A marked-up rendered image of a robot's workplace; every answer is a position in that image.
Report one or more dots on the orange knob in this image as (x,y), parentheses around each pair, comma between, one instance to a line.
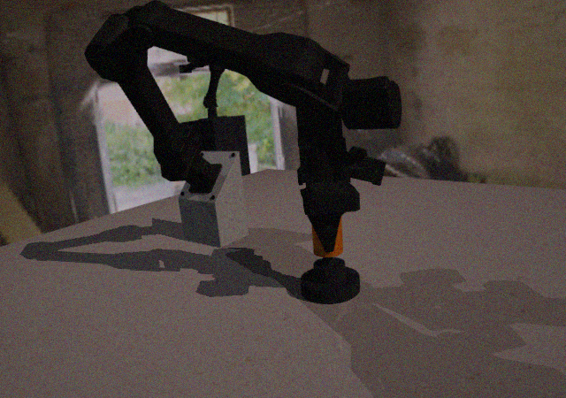
(338,247)

